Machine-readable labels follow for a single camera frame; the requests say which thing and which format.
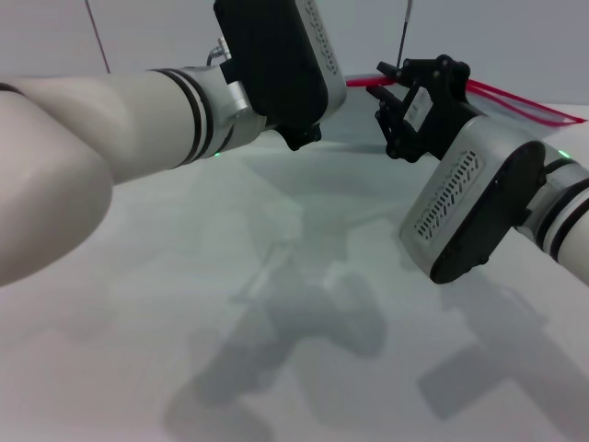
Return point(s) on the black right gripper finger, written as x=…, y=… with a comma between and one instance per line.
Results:
x=396, y=129
x=432, y=73

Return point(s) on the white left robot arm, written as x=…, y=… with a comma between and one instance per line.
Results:
x=92, y=152

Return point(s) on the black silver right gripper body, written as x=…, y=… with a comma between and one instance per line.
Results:
x=469, y=198

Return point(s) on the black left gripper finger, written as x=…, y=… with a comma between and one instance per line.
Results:
x=293, y=138
x=313, y=132

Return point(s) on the clear red-edged document bag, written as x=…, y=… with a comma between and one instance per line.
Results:
x=515, y=103

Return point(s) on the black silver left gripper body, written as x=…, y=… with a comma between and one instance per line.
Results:
x=280, y=60

